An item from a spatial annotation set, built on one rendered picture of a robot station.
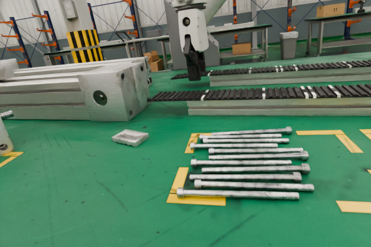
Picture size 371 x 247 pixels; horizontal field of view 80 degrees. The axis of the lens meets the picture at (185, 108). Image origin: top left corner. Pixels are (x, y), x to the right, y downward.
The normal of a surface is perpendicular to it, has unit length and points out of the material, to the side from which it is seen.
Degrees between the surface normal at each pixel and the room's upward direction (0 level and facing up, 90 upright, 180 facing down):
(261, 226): 0
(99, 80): 90
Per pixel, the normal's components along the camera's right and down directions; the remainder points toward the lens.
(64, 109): -0.31, 0.36
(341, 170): -0.13, -0.93
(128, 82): 0.94, -0.01
